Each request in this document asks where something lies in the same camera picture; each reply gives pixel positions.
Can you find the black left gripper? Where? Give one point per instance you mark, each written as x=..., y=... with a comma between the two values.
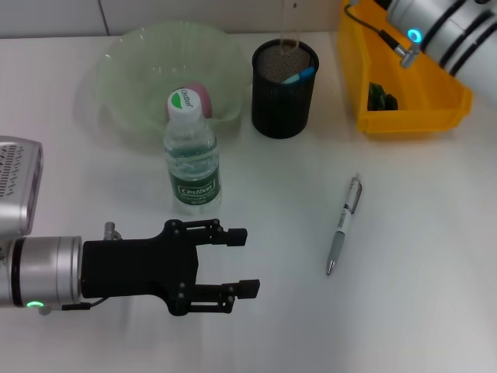
x=136, y=268

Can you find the clear water bottle green label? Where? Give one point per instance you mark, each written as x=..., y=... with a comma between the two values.
x=192, y=167

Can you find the silver ballpoint pen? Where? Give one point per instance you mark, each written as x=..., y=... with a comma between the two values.
x=351, y=198

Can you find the pink peach toy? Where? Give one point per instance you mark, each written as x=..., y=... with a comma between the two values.
x=204, y=97

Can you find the blue scissors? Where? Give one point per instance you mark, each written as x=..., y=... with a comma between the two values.
x=301, y=74

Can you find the clear plastic ruler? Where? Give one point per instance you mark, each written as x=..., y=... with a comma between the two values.
x=290, y=23

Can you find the white and silver right arm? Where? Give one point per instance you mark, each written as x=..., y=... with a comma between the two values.
x=454, y=35

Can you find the black mesh pen holder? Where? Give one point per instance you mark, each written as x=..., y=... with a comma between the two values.
x=283, y=112

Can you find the pale green glass fruit plate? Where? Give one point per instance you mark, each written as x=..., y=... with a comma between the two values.
x=132, y=70

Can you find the yellow plastic bin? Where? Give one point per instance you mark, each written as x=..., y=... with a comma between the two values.
x=411, y=120

